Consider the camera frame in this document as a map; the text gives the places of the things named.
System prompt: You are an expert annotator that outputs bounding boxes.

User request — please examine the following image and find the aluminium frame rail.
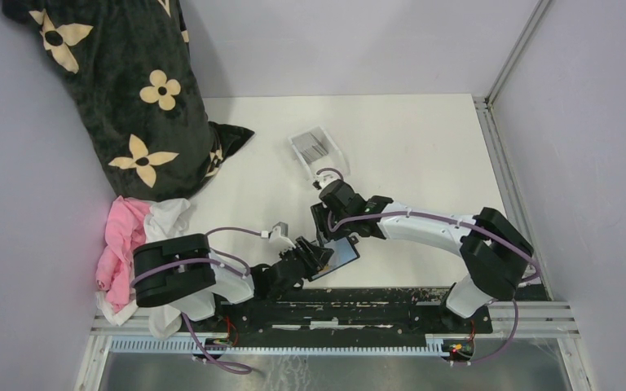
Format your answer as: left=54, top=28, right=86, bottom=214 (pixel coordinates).
left=474, top=0, right=593, bottom=390

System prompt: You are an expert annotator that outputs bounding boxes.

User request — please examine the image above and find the black floral plush blanket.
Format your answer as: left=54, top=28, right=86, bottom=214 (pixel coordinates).
left=1, top=1, right=253, bottom=202

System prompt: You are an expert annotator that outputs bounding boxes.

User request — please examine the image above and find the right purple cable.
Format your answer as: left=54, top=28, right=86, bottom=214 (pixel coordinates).
left=315, top=167, right=542, bottom=367

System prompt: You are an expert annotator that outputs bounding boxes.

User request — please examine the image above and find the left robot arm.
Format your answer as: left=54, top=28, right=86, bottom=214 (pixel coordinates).
left=130, top=228, right=334, bottom=332

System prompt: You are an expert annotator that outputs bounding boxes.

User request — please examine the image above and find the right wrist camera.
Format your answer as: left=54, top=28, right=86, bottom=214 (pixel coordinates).
left=312, top=176, right=337, bottom=191

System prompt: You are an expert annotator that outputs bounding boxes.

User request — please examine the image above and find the clear plastic card box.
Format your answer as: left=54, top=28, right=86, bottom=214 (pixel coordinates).
left=288, top=126, right=350, bottom=182

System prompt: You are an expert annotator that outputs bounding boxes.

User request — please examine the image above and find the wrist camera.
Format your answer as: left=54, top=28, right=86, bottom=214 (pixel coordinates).
left=260, top=222, right=295, bottom=252
left=312, top=176, right=337, bottom=191

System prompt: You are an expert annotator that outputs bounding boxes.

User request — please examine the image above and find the pink cloth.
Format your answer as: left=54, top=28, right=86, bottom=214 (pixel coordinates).
left=95, top=196, right=151, bottom=313

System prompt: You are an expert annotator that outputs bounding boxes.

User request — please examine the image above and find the stack of grey cards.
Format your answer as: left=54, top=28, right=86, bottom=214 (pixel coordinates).
left=292, top=132, right=329, bottom=164

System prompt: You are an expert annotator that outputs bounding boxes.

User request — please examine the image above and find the slotted cable duct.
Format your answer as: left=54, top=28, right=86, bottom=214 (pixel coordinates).
left=108, top=336, right=447, bottom=358

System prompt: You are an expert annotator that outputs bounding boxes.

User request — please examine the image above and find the black card holder wallet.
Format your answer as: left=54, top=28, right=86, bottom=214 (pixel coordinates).
left=311, top=236, right=360, bottom=281

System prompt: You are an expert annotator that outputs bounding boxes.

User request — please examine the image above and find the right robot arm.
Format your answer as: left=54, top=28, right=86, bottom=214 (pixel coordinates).
left=311, top=178, right=540, bottom=332

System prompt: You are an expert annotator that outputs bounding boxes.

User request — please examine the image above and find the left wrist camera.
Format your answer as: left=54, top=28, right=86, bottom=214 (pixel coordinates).
left=260, top=222, right=295, bottom=252

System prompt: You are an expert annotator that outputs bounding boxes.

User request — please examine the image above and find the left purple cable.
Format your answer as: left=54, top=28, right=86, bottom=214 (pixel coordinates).
left=129, top=226, right=271, bottom=375

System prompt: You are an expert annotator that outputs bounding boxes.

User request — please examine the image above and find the purple cable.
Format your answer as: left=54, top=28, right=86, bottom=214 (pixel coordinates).
left=129, top=226, right=271, bottom=375
left=315, top=167, right=542, bottom=367

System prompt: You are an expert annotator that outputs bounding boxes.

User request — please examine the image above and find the white cloth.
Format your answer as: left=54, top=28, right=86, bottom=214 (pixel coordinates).
left=95, top=198, right=196, bottom=340

